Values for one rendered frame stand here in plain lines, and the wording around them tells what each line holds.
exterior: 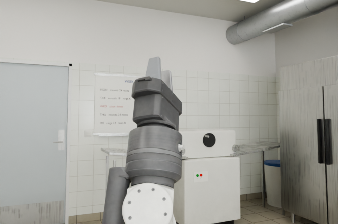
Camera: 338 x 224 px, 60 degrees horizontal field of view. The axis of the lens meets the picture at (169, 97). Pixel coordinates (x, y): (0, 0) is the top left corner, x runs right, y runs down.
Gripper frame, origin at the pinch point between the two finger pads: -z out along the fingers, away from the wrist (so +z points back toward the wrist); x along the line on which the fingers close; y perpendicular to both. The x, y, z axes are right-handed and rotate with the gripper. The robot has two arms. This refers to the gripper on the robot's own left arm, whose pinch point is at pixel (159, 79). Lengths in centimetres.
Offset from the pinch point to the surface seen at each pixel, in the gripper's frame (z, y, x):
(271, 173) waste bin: -84, 24, -439
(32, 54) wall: -185, 270, -162
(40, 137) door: -93, 277, -213
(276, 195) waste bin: -55, 22, -450
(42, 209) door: -11, 285, -251
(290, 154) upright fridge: -87, -10, -354
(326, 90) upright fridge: -140, -59, -292
